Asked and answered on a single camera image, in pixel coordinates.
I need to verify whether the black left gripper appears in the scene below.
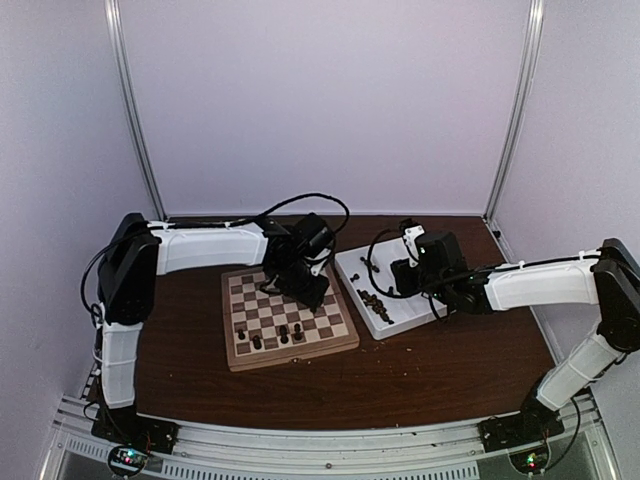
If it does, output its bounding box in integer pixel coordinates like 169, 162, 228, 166
274, 259, 330, 310

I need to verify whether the dark chess rook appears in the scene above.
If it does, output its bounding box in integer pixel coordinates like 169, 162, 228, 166
279, 325, 289, 344

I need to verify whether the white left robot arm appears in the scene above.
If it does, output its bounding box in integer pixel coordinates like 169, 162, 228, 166
89, 213, 337, 444

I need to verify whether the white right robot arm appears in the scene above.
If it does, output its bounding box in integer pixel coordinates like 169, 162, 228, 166
392, 224, 639, 442

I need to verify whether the dark chess knight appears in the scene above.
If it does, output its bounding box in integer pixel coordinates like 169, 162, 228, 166
358, 290, 384, 308

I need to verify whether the wooden chess board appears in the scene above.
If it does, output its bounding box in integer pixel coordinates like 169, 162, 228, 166
221, 267, 360, 372

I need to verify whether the white plastic divided tray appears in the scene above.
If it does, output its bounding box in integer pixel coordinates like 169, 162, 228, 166
335, 239, 447, 340

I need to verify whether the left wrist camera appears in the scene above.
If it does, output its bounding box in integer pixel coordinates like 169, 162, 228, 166
306, 249, 333, 276

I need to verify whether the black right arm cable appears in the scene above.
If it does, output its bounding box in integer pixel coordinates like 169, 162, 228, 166
365, 227, 426, 301

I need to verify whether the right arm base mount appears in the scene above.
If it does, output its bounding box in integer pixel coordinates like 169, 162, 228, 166
478, 397, 565, 453

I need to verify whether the right aluminium frame post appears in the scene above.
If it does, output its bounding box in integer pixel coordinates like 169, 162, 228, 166
483, 0, 545, 225

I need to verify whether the aluminium frame post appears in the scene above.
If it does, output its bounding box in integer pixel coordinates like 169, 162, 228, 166
483, 0, 545, 225
104, 0, 167, 220

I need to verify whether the aluminium front rail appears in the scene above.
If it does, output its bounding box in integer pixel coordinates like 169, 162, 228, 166
36, 395, 621, 479

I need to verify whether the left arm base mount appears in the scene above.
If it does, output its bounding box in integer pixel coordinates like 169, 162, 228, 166
91, 398, 179, 454

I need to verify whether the left aluminium frame post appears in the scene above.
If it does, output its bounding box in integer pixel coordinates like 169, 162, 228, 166
104, 0, 167, 220

